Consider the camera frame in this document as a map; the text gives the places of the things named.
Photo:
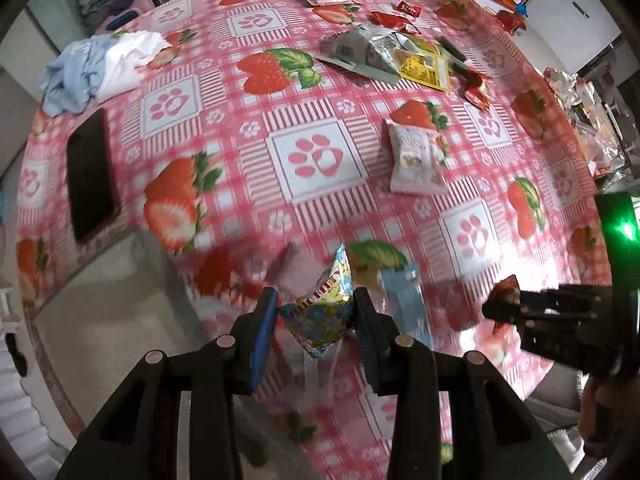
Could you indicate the white cloth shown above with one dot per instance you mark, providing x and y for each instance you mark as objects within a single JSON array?
[{"x": 130, "y": 62}]

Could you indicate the white flat packet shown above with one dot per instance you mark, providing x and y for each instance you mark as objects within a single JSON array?
[{"x": 325, "y": 0}]

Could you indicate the pink strawberry print tablecloth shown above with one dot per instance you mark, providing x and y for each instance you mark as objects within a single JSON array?
[{"x": 320, "y": 125}]

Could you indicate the small red candy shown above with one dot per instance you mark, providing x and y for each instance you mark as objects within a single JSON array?
[{"x": 407, "y": 7}]

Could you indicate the person's right hand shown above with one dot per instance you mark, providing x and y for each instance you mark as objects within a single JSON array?
[{"x": 602, "y": 410}]

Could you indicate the red snack packet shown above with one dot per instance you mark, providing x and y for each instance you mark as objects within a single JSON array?
[
  {"x": 390, "y": 21},
  {"x": 505, "y": 291}
]

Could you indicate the grey clothing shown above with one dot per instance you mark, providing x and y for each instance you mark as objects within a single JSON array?
[{"x": 555, "y": 390}]

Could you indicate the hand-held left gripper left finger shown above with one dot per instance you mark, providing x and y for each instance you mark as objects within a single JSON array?
[{"x": 265, "y": 340}]

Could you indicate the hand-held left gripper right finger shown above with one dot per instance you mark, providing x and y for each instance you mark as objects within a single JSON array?
[{"x": 370, "y": 347}]

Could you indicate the light blue cloth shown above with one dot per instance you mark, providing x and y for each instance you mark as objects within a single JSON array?
[{"x": 70, "y": 77}]

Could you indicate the pink plastic stool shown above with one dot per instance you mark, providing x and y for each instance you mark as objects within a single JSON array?
[{"x": 127, "y": 7}]

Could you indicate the silver snack packet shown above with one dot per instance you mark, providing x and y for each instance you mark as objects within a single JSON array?
[{"x": 367, "y": 50}]

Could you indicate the clear plastic container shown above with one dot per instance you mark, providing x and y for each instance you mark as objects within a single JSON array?
[{"x": 110, "y": 305}]

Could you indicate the light blue snack packet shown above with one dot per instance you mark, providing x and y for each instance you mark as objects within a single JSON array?
[{"x": 405, "y": 300}]

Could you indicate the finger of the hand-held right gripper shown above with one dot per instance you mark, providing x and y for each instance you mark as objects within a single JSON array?
[
  {"x": 565, "y": 294},
  {"x": 505, "y": 310}
]

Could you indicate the white and pink snack packet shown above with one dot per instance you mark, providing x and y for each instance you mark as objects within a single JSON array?
[{"x": 415, "y": 160}]

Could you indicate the black smartphone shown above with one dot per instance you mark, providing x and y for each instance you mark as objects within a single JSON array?
[{"x": 92, "y": 175}]

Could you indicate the small red glossy packet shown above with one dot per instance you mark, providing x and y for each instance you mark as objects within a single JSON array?
[{"x": 480, "y": 92}]

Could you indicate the yellow snack packet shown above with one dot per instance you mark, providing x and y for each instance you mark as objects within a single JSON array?
[{"x": 425, "y": 67}]

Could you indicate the blue flower print snack packet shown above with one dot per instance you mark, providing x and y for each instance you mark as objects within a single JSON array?
[{"x": 322, "y": 310}]

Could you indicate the red flat snack packet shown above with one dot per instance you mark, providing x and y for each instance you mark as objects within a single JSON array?
[{"x": 390, "y": 21}]

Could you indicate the small blue object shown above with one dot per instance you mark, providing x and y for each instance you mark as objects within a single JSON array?
[{"x": 522, "y": 10}]

